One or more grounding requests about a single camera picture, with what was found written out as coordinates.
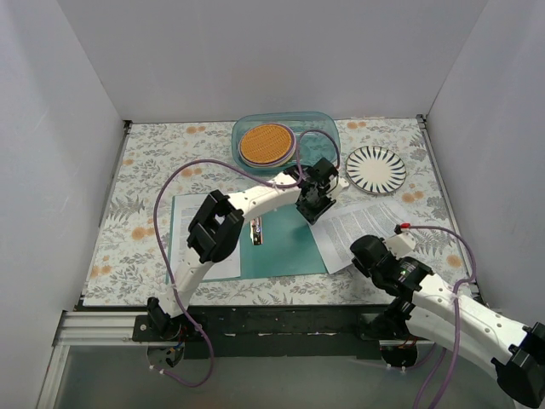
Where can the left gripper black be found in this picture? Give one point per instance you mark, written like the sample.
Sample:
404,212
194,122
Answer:
313,206

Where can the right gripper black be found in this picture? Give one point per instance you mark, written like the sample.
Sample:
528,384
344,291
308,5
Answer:
360,264

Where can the printed paper stack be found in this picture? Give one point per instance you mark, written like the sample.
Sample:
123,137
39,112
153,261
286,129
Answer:
336,230

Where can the teal plastic folder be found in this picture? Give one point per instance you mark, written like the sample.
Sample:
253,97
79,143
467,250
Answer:
288,247

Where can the silver folder clip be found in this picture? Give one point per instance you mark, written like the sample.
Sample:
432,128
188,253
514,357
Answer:
256,231

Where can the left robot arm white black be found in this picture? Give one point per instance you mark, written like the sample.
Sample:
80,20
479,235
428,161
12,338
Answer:
214,231

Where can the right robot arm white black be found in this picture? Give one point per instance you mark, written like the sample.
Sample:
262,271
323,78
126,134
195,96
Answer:
425,306

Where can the orange woven round coaster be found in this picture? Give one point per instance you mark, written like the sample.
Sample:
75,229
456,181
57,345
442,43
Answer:
267,146

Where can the blue striped white plate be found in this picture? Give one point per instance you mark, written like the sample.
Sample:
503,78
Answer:
376,170

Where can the clear teal plastic container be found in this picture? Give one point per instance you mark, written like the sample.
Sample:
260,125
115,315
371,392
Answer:
315,132

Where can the floral patterned table mat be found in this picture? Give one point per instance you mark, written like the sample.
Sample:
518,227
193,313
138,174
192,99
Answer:
128,267

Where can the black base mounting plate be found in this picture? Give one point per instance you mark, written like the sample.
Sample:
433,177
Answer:
396,347

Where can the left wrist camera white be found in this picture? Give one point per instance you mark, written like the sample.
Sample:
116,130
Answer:
341,185

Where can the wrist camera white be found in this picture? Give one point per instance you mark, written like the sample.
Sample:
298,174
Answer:
402,243
341,185

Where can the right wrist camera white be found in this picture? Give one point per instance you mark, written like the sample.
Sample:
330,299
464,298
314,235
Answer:
402,243

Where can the aluminium frame rail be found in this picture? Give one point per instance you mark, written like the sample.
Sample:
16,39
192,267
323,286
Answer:
120,327

